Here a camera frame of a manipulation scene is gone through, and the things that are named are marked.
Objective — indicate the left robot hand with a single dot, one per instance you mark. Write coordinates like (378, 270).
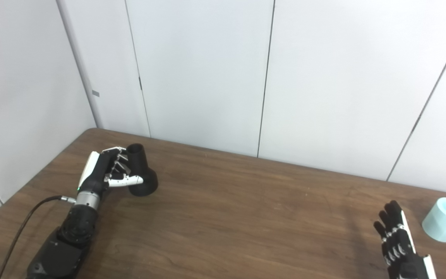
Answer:
(97, 170)

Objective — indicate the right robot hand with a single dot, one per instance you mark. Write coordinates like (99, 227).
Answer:
(401, 252)

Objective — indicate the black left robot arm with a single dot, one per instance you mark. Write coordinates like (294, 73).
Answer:
(68, 240)

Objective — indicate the black peg stand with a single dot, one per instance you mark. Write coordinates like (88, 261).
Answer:
(141, 174)

